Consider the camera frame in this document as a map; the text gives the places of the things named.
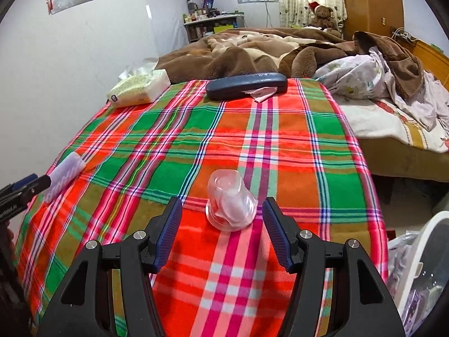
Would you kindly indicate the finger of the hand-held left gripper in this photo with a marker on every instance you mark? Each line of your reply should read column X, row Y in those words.
column 38, row 186
column 24, row 180

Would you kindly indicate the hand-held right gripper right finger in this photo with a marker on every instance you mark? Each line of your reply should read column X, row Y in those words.
column 277, row 231

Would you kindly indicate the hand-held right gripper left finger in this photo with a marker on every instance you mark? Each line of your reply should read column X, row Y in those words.
column 170, row 231

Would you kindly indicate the white foam net sleeve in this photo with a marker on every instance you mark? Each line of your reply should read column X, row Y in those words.
column 66, row 175

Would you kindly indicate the clear plastic cup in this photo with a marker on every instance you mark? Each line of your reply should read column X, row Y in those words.
column 228, row 196

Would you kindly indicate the white round trash bin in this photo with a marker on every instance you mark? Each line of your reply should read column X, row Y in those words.
column 421, row 252

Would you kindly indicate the person's left hand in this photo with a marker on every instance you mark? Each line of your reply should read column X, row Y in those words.
column 7, row 237

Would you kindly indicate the plaid tablecloth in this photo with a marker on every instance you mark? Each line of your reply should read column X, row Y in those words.
column 280, row 140

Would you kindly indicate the clear plastic bin liner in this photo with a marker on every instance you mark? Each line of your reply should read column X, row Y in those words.
column 400, row 252

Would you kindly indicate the soft tissue pack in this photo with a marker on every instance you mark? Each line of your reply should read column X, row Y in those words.
column 136, row 89

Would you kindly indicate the wooden bed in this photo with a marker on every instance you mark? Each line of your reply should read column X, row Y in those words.
column 396, row 161

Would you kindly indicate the pink lens cloth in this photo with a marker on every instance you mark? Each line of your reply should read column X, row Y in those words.
column 261, row 94

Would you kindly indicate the dark blue glasses case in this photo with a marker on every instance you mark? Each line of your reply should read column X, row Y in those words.
column 242, row 84

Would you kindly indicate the printed bedsheet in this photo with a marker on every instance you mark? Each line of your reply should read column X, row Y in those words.
column 379, row 119

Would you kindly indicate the white floral quilt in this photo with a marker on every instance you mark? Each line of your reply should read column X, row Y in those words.
column 350, row 73

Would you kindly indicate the brown fleece blanket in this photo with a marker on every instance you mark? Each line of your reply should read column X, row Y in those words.
column 228, row 59

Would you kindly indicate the white shelf unit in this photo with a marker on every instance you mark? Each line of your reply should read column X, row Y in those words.
column 210, row 28

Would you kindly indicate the row of small bottles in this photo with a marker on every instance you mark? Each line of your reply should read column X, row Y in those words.
column 200, row 14

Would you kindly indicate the brown teddy bear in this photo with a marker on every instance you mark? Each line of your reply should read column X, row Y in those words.
column 322, row 15

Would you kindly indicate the patterned curtain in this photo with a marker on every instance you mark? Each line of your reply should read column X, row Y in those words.
column 298, row 0

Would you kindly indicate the wooden wardrobe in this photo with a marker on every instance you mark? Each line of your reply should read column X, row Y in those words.
column 371, row 0

